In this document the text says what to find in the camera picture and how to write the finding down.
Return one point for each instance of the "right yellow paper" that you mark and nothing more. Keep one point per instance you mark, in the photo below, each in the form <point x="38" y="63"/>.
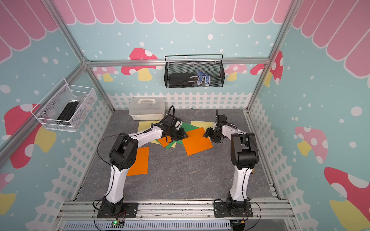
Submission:
<point x="203" y="124"/>

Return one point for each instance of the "white plastic storage box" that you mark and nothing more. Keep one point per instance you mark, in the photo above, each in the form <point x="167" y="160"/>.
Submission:
<point x="147" y="108"/>

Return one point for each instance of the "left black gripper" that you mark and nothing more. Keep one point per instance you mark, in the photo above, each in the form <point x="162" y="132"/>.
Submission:
<point x="181" y="135"/>

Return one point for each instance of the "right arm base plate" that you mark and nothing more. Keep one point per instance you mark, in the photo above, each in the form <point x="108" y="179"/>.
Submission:
<point x="226" y="210"/>

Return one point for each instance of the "small green circuit board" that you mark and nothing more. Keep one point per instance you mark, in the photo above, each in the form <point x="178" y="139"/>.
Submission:
<point x="117" y="224"/>

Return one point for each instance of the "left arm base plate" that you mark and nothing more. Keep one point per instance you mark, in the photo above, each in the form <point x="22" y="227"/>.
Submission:
<point x="130" y="210"/>

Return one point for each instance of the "blue white item in basket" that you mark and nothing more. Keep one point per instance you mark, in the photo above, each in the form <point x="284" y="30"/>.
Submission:
<point x="201" y="78"/>

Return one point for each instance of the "orange paper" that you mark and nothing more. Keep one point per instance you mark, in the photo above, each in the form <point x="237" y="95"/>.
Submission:
<point x="140" y="167"/>
<point x="196" y="143"/>
<point x="166" y="142"/>

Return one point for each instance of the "large green paper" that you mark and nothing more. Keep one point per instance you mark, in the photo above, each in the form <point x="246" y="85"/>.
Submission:
<point x="187" y="127"/>

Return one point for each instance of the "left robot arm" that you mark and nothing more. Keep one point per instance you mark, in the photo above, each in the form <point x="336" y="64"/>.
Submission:
<point x="123" y="155"/>

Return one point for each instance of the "black wire wall basket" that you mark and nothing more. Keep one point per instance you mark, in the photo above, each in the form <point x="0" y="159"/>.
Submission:
<point x="194" y="71"/>

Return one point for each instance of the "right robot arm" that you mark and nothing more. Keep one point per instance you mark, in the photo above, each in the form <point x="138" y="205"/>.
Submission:
<point x="244" y="156"/>

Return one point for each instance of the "black box in white basket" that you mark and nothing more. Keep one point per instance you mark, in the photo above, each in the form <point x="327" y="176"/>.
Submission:
<point x="67" y="113"/>

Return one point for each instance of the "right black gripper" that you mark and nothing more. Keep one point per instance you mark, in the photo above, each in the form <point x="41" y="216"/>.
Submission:
<point x="208" y="133"/>

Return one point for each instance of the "white wire wall basket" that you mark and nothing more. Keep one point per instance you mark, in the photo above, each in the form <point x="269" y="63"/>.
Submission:
<point x="50" y="107"/>

